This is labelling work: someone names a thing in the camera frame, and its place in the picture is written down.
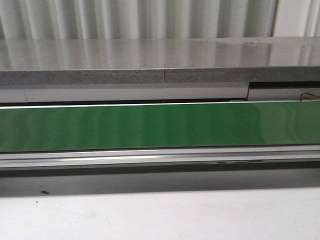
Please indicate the white panel under countertop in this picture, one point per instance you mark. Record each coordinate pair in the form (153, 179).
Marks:
(252, 91)

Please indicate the green conveyor belt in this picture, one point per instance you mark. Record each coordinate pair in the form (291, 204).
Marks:
(103, 127)

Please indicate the grey stone countertop slab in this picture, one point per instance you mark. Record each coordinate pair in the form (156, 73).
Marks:
(159, 61)

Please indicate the white pleated curtain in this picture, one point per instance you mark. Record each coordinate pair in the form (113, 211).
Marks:
(157, 19)

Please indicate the aluminium conveyor frame rail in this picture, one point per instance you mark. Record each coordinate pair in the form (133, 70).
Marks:
(158, 160)

